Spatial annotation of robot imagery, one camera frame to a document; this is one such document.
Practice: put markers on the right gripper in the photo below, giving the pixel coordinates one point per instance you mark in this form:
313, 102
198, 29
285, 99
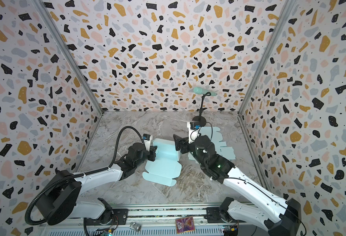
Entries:
183, 144

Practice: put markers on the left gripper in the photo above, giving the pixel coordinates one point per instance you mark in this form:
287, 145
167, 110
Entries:
153, 151

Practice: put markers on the mint paper box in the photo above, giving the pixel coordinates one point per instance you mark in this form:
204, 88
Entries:
221, 146
165, 168

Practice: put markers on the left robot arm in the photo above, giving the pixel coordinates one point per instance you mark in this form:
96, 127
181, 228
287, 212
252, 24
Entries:
58, 201

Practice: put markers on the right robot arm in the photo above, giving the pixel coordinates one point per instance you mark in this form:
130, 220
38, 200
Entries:
274, 214

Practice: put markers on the black microphone stand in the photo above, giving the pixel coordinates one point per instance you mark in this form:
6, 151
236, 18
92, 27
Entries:
200, 120

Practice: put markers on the colourful square card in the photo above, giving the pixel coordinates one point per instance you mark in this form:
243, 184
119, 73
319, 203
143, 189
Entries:
184, 225

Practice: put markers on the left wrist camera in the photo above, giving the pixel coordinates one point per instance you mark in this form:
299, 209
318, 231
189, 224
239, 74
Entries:
147, 141

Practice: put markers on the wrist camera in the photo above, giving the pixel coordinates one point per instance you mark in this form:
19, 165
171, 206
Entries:
147, 141
193, 130

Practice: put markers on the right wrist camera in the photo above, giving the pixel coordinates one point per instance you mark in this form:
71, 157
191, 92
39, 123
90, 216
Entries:
193, 130

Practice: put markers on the aluminium mounting rail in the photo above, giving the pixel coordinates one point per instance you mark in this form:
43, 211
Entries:
158, 220

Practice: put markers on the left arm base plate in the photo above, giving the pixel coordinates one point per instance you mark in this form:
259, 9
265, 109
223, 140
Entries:
116, 216

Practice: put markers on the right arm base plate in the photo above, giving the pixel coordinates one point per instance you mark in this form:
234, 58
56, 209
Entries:
214, 215

